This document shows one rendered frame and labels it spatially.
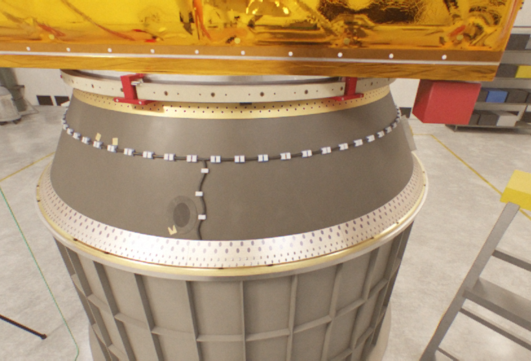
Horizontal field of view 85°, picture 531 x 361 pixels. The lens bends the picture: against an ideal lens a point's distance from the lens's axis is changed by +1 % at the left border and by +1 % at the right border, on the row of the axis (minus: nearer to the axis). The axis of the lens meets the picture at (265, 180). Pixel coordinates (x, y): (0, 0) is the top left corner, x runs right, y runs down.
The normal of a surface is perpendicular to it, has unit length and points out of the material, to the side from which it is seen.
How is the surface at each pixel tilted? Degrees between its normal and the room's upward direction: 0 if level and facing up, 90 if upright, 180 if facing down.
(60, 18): 90
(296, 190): 62
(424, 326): 0
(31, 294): 0
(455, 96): 90
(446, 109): 90
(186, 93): 90
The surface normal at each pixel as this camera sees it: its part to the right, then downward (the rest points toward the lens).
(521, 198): -0.70, 0.33
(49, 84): -0.11, 0.47
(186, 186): -0.10, 0.00
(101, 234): -0.26, -0.35
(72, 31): -0.04, 0.96
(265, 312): 0.14, 0.47
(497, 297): 0.01, -0.88
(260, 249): 0.11, -0.33
